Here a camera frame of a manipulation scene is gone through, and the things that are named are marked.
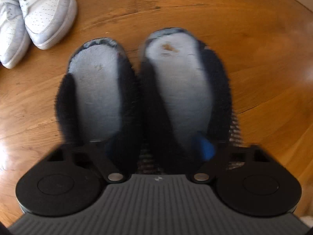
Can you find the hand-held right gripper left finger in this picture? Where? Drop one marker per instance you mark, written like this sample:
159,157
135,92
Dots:
97,156

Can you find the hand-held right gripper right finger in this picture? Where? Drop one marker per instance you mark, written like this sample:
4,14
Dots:
206,148

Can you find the white sneaker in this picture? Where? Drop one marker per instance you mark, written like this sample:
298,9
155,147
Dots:
47,12
11,31

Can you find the black fuzzy slipper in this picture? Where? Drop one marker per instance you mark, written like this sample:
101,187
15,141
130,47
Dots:
97,98
181,88

